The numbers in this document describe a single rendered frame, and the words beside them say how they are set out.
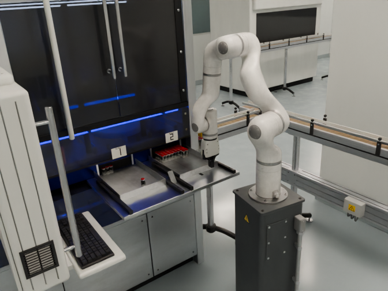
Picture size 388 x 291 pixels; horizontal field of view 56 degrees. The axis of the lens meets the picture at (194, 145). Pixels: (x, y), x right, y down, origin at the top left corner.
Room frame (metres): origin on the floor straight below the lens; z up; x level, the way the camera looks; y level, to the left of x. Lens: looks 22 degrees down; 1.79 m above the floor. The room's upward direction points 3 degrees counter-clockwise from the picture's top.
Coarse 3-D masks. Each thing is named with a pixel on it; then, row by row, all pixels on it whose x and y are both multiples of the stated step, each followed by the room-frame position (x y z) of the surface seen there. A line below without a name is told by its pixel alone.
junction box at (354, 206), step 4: (348, 196) 2.03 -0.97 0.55; (344, 200) 2.01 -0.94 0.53; (348, 200) 1.99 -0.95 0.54; (352, 200) 1.98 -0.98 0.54; (356, 200) 1.98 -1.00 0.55; (344, 204) 2.01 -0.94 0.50; (348, 204) 1.99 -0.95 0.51; (352, 204) 1.96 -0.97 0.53; (356, 204) 1.94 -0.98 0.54; (360, 204) 1.93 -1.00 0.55; (364, 204) 1.94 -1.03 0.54; (344, 208) 2.01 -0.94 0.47; (348, 208) 1.98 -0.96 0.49; (352, 208) 1.96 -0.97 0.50; (356, 208) 1.94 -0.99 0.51; (360, 208) 1.92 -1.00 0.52; (364, 208) 1.94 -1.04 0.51; (348, 212) 1.98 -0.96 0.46; (352, 212) 1.96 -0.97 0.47; (356, 212) 1.94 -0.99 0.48; (360, 212) 1.92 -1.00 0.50; (356, 216) 1.93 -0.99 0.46; (360, 216) 1.92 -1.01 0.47
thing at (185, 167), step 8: (184, 144) 2.16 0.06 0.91; (192, 152) 2.09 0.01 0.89; (200, 152) 2.02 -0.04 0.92; (152, 160) 1.98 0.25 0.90; (176, 160) 2.00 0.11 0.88; (184, 160) 2.00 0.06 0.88; (192, 160) 1.99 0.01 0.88; (200, 160) 1.98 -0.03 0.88; (216, 160) 1.90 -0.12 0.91; (168, 168) 1.84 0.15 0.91; (176, 168) 1.89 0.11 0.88; (184, 168) 1.89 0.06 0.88; (192, 168) 1.88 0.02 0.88; (200, 168) 1.82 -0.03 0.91; (208, 168) 1.85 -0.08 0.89; (184, 176) 1.76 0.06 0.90
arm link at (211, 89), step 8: (208, 80) 1.78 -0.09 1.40; (216, 80) 1.79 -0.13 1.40; (208, 88) 1.79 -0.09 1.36; (216, 88) 1.79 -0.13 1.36; (200, 96) 1.81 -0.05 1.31; (208, 96) 1.79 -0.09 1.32; (216, 96) 1.80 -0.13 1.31; (200, 104) 1.77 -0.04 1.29; (208, 104) 1.77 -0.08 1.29; (192, 112) 1.78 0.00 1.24; (200, 112) 1.75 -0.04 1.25; (192, 120) 1.77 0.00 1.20; (200, 120) 1.74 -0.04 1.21; (192, 128) 1.77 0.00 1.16; (200, 128) 1.75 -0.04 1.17
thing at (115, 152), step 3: (117, 147) 1.84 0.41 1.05; (120, 147) 1.85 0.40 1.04; (123, 147) 1.86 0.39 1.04; (111, 150) 1.82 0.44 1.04; (114, 150) 1.83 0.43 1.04; (117, 150) 1.84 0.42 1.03; (123, 150) 1.86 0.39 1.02; (111, 153) 1.82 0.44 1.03; (114, 153) 1.83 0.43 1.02; (117, 153) 1.84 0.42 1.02; (123, 153) 1.86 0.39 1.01; (114, 156) 1.83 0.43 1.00; (117, 156) 1.84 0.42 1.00; (120, 156) 1.85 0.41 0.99
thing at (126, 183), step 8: (136, 160) 1.97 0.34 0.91; (128, 168) 1.93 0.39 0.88; (136, 168) 1.92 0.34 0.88; (144, 168) 1.89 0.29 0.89; (96, 176) 1.81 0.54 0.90; (104, 176) 1.84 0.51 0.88; (112, 176) 1.83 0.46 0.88; (120, 176) 1.83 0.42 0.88; (128, 176) 1.82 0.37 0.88; (136, 176) 1.82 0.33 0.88; (144, 176) 1.81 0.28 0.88; (152, 176) 1.81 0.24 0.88; (160, 176) 1.75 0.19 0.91; (112, 184) 1.74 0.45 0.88; (120, 184) 1.73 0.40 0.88; (128, 184) 1.73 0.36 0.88; (136, 184) 1.72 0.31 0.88; (152, 184) 1.66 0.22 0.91; (160, 184) 1.69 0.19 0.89; (120, 192) 1.64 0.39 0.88; (128, 192) 1.58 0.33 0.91; (136, 192) 1.61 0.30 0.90; (144, 192) 1.63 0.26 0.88
